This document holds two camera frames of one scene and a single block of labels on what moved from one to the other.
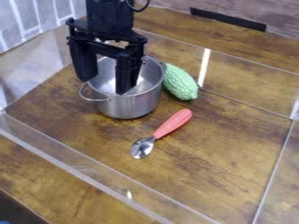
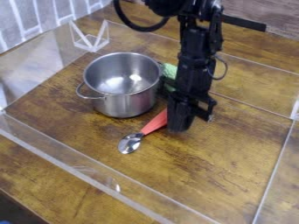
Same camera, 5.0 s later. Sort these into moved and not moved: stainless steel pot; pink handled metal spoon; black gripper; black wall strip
Moved: pink handled metal spoon; black gripper
Not moved: black wall strip; stainless steel pot
